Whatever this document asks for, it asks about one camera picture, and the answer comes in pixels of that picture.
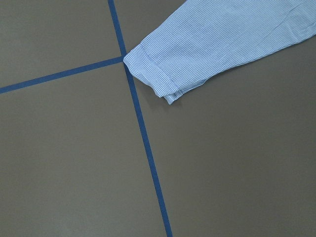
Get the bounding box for blue white striped shirt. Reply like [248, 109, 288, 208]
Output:
[123, 0, 316, 104]

